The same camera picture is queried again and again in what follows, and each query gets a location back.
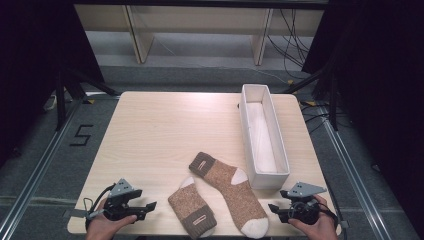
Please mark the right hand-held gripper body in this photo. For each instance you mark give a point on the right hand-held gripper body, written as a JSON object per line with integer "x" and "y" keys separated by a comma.
{"x": 303, "y": 211}

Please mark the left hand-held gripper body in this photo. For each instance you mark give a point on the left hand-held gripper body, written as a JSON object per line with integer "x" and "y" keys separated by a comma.
{"x": 117, "y": 208}

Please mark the brown and white sock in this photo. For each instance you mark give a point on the brown and white sock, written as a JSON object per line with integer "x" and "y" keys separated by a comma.
{"x": 233, "y": 193}
{"x": 190, "y": 206}

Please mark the white rectangular box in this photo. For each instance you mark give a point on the white rectangular box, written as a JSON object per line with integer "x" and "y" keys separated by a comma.
{"x": 263, "y": 146}

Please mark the person's left hand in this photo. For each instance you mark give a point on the person's left hand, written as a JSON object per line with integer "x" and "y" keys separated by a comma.
{"x": 103, "y": 228}

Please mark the person's right hand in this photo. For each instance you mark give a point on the person's right hand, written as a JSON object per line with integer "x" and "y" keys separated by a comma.
{"x": 321, "y": 228}

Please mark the grey tape strip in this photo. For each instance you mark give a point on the grey tape strip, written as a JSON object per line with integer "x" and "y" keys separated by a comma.
{"x": 343, "y": 224}
{"x": 75, "y": 213}

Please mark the black metal stand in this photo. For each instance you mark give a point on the black metal stand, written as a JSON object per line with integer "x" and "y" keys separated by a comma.
{"x": 60, "y": 103}
{"x": 333, "y": 100}

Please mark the black curtain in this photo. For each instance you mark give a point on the black curtain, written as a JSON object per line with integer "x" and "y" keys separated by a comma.
{"x": 383, "y": 83}
{"x": 33, "y": 66}

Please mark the beige wooden furniture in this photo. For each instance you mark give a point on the beige wooden furniture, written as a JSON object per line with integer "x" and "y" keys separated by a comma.
{"x": 200, "y": 18}

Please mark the metal floor rail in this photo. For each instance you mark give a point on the metal floor rail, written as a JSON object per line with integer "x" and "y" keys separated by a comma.
{"x": 36, "y": 170}
{"x": 353, "y": 173}

